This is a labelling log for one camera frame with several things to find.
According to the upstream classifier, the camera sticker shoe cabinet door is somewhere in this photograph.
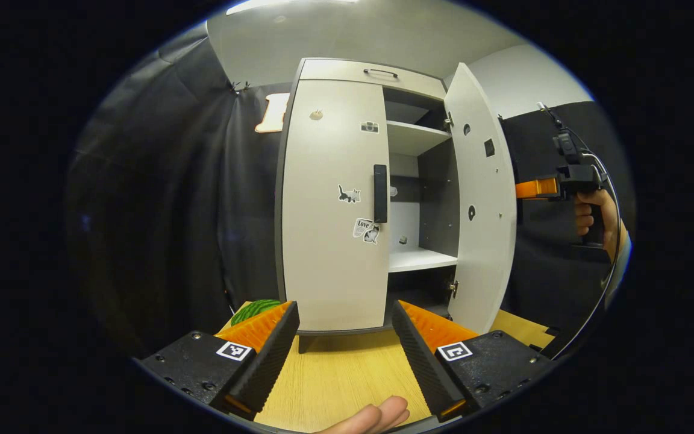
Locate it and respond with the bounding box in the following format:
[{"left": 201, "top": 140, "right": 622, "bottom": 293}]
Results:
[{"left": 281, "top": 78, "right": 391, "bottom": 332}]

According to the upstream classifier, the thin gripper cable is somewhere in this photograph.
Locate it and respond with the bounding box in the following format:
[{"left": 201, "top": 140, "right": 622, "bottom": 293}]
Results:
[{"left": 537, "top": 101, "right": 622, "bottom": 360}]

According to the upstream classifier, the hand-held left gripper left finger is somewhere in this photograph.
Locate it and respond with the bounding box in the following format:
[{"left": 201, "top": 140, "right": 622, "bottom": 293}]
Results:
[{"left": 133, "top": 300, "right": 301, "bottom": 421}]

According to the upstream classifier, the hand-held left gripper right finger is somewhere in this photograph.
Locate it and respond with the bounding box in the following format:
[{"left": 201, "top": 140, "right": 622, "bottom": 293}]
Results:
[{"left": 391, "top": 300, "right": 555, "bottom": 423}]

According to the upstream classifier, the beige double-door shoe cabinet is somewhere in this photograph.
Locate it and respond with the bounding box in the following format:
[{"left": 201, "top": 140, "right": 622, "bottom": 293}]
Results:
[{"left": 274, "top": 57, "right": 463, "bottom": 354}]

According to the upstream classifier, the watermelon slice toy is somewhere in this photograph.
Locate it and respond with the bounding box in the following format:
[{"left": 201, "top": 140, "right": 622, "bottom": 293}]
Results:
[{"left": 231, "top": 299, "right": 283, "bottom": 327}]

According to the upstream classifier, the ceiling light panel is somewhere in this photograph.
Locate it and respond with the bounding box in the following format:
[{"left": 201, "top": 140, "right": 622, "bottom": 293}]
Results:
[{"left": 225, "top": 0, "right": 360, "bottom": 16}]

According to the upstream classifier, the black backdrop cloth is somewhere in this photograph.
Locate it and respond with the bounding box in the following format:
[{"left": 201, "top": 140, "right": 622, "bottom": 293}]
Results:
[{"left": 64, "top": 24, "right": 637, "bottom": 362}]

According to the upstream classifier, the black cat sticker cabinet door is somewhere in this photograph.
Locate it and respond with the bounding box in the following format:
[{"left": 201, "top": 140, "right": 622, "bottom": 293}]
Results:
[{"left": 443, "top": 62, "right": 517, "bottom": 335}]

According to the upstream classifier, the white cabinet shelf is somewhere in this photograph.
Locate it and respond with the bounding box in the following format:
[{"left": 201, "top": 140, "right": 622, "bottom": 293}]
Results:
[
  {"left": 389, "top": 246, "right": 458, "bottom": 273},
  {"left": 387, "top": 121, "right": 451, "bottom": 156}
]

